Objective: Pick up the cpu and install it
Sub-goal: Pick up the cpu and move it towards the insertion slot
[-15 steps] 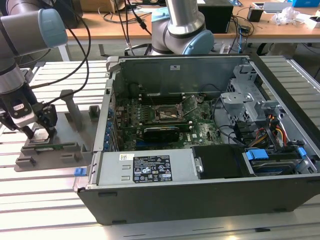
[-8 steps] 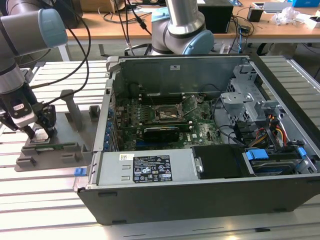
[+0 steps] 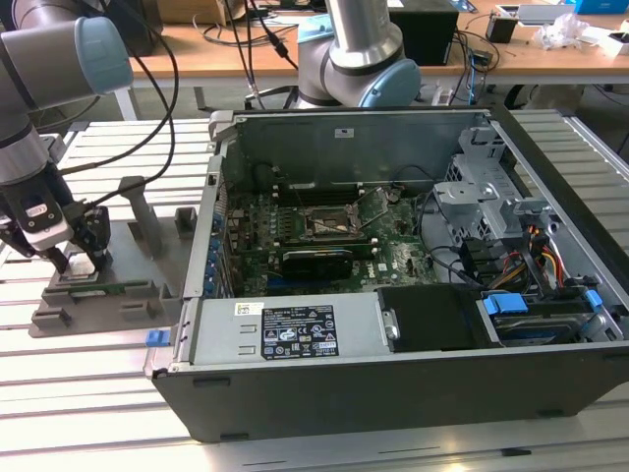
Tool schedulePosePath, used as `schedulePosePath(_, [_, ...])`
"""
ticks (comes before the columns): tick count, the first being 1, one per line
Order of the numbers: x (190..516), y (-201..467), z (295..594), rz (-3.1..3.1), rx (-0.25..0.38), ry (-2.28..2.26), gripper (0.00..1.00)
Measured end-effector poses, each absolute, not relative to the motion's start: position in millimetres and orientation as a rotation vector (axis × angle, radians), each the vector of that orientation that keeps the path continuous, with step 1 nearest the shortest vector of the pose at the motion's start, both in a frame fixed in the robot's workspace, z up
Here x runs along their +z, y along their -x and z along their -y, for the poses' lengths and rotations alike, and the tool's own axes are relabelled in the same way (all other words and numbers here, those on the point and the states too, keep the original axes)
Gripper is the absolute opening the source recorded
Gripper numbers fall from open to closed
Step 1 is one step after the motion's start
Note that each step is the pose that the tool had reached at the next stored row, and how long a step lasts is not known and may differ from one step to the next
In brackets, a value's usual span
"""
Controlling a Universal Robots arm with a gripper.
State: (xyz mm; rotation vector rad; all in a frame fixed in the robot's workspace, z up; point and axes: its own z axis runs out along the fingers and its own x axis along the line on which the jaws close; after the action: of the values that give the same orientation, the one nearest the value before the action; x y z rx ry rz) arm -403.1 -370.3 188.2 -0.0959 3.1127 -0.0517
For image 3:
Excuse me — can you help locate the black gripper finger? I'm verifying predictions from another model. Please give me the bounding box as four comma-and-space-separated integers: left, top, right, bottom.
0, 220, 70, 275
73, 206, 114, 271

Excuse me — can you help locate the silver CPU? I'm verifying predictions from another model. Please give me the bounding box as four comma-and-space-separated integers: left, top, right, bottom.
66, 255, 99, 281

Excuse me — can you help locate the metal socket cover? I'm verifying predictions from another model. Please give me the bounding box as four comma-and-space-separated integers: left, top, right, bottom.
354, 188, 391, 231

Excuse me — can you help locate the CPU socket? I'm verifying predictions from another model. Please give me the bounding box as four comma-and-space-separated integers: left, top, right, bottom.
305, 205, 356, 241

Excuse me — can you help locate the grey parts rack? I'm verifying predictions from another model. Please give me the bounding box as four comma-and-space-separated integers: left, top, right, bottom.
29, 175, 198, 340

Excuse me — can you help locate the green RAM stick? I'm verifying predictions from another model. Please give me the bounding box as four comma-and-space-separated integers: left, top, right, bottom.
68, 280, 127, 299

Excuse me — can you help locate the grey power supply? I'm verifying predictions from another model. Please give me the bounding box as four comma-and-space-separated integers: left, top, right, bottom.
189, 292, 394, 368

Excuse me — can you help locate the long wooden desk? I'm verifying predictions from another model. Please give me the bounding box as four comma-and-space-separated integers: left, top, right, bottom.
112, 19, 629, 94

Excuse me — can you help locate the black desktop computer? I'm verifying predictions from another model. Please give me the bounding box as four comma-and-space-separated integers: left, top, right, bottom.
125, 0, 164, 56

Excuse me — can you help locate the black graphics card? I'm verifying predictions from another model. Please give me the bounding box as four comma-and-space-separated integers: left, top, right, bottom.
280, 245, 354, 282

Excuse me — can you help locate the cardboard box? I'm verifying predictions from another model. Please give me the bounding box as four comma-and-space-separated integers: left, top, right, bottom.
160, 0, 238, 27

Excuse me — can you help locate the green motherboard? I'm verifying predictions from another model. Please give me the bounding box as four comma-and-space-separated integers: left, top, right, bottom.
221, 184, 441, 299

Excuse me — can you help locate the black and grey PC case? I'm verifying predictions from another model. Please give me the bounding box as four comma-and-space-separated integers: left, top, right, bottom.
142, 105, 629, 443

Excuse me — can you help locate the black plastic shroud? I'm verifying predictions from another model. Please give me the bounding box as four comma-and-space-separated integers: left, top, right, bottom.
376, 283, 490, 355

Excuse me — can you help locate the metal drive cage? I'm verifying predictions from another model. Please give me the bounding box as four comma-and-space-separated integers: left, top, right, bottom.
431, 125, 556, 242

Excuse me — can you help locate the black speaker box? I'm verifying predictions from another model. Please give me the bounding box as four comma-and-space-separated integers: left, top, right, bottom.
387, 7, 461, 68

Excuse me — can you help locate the blue disk carrier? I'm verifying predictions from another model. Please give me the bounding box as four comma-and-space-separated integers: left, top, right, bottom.
483, 291, 530, 316

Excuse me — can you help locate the hard disk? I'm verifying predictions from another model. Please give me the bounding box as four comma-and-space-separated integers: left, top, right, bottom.
490, 312, 579, 348

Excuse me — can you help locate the small black cube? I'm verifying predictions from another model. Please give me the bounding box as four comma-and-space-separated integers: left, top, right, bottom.
485, 13, 520, 44

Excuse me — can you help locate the grey tray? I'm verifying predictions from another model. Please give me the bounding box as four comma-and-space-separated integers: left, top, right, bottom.
516, 3, 577, 27

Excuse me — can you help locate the clear plastic bag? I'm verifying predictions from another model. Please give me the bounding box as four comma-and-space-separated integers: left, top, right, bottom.
533, 12, 592, 52

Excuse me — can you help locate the white box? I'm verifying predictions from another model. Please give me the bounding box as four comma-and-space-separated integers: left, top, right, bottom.
578, 27, 629, 60

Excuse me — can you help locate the blue box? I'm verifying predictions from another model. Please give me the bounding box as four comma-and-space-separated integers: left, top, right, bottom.
573, 0, 629, 15

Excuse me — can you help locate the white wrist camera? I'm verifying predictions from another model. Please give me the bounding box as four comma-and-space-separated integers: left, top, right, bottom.
20, 194, 73, 247

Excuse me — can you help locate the grey case handle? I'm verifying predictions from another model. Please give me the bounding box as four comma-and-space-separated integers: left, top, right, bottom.
207, 109, 238, 154

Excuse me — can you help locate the coloured power wire bundle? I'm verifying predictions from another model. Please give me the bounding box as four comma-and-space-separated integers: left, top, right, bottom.
490, 223, 565, 292

